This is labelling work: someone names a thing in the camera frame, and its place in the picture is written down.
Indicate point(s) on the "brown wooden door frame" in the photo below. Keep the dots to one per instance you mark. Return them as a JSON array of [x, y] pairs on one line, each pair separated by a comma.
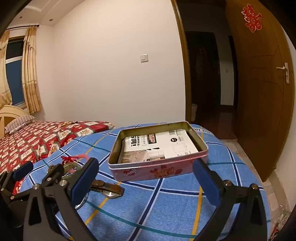
[[185, 69]]

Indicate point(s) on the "dark curtain rod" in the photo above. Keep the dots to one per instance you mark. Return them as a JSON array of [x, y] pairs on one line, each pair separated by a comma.
[[23, 26]]

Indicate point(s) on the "clear plastic bag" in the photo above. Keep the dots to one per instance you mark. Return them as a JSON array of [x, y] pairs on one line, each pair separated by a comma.
[[282, 215]]

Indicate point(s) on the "window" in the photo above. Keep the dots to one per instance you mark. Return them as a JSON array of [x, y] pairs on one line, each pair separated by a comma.
[[15, 81]]

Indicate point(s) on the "printed paper sheet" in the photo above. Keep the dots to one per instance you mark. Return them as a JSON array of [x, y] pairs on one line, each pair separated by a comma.
[[175, 143]]

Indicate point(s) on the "red paper door decoration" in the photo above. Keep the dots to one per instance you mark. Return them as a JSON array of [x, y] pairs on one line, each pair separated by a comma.
[[252, 18]]

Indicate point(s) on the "pink tin box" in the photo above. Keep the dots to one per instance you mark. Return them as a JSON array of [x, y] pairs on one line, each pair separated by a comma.
[[138, 172]]

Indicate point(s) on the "red printed bedspread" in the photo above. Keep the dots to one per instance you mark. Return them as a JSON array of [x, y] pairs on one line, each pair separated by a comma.
[[34, 141]]

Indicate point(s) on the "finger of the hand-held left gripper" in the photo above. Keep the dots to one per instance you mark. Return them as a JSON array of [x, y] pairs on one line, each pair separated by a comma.
[[23, 170], [54, 173]]

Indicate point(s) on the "blue plaid cloth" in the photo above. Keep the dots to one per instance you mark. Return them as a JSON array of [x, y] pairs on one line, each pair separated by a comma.
[[161, 208]]

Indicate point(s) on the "striped pillow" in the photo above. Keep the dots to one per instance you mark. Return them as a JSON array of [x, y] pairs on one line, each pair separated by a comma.
[[19, 121]]

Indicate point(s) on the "white light switch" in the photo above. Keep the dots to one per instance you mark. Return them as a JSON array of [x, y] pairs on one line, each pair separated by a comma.
[[144, 58]]

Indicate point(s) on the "cream wooden headboard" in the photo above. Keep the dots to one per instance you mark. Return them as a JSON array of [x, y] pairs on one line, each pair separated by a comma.
[[9, 111]]

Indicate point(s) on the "brown wooden door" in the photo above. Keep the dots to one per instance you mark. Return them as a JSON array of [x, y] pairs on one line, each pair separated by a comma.
[[254, 104]]

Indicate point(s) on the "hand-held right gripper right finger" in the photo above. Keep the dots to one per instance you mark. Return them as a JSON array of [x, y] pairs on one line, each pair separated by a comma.
[[205, 183]]

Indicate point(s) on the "beige patterned curtain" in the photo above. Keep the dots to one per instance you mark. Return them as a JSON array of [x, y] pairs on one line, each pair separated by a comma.
[[31, 81], [2, 81]]

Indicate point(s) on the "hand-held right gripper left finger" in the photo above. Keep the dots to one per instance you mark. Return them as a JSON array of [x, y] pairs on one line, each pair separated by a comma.
[[84, 185]]

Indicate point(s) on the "white waste bin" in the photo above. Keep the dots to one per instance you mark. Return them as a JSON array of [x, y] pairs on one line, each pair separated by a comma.
[[194, 112]]

